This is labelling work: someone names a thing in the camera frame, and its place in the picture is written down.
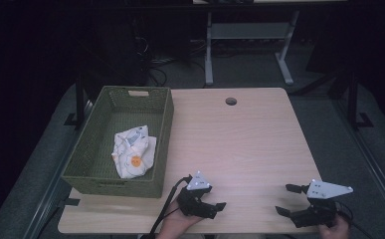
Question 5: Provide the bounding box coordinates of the person's left hand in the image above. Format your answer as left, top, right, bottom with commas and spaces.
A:
155, 199, 204, 239

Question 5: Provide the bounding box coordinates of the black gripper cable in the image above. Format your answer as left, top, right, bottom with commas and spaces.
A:
147, 176, 193, 239
334, 200, 377, 239

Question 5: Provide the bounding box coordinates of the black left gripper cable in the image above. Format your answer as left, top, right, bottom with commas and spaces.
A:
147, 176, 193, 239

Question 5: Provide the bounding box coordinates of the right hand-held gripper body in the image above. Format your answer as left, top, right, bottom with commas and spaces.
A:
291, 178, 354, 229

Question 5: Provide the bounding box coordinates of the black metal stand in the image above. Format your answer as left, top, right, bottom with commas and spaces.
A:
64, 71, 89, 131
344, 68, 375, 131

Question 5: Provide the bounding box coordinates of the tangle of floor cables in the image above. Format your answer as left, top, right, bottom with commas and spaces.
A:
131, 18, 208, 88

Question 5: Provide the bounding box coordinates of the grey metal desk frame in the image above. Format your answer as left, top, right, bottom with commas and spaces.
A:
203, 9, 300, 88

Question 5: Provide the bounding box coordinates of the white patterned cloth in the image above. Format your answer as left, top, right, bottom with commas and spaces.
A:
110, 124, 158, 180

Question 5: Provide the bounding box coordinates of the person's right hand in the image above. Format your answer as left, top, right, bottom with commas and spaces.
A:
318, 213, 351, 239

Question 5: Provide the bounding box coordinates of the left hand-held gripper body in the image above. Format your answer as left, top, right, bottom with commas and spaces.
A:
176, 170, 213, 218

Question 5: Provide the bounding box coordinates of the green woven basket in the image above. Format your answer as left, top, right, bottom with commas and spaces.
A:
61, 85, 175, 199

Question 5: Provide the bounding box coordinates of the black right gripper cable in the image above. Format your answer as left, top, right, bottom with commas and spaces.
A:
334, 200, 377, 239

